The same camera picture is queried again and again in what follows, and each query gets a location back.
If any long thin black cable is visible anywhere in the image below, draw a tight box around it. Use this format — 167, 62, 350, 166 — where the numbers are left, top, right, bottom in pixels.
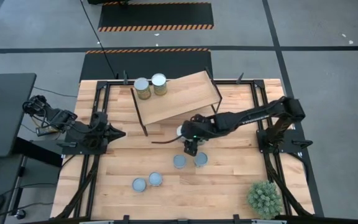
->
79, 0, 119, 79

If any green artificial plant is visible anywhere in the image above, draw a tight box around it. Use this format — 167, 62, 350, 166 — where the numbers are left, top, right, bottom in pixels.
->
246, 180, 284, 220

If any black aluminium table frame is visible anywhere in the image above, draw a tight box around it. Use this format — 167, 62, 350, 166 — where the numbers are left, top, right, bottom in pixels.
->
54, 72, 315, 224

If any red tomato tin can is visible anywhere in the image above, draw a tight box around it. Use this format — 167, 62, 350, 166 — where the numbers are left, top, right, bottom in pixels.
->
149, 172, 163, 187

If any black box with wires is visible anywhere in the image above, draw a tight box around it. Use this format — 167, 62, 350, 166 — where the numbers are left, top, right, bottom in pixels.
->
35, 126, 58, 137

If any yellow-green labelled tin can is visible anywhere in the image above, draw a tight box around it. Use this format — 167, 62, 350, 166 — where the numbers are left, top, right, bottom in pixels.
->
134, 77, 152, 101
151, 72, 168, 96

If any black desk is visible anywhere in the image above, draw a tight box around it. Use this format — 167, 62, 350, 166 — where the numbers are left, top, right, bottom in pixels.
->
0, 73, 37, 159

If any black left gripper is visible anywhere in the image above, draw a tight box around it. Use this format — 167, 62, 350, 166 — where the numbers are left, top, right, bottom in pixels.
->
91, 111, 126, 149

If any teal tuna fish can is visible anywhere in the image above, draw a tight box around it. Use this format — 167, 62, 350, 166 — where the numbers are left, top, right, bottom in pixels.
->
132, 177, 147, 193

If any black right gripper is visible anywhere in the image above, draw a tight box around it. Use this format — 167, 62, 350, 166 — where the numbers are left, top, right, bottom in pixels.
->
181, 114, 217, 157

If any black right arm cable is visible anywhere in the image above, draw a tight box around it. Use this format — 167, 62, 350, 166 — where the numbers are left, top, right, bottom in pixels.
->
151, 134, 185, 145

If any black hazard-striped floor mat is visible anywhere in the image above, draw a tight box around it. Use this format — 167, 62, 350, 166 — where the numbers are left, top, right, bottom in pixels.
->
79, 48, 213, 82
97, 1, 214, 32

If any carrot vegetables tin can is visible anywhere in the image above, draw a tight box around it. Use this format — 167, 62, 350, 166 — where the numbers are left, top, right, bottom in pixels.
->
193, 152, 209, 169

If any wooden shelf with black legs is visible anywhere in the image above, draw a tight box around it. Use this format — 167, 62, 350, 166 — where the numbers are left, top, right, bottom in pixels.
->
130, 67, 224, 137

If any green peas tin can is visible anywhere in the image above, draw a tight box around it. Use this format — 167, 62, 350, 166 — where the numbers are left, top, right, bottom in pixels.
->
172, 154, 187, 170

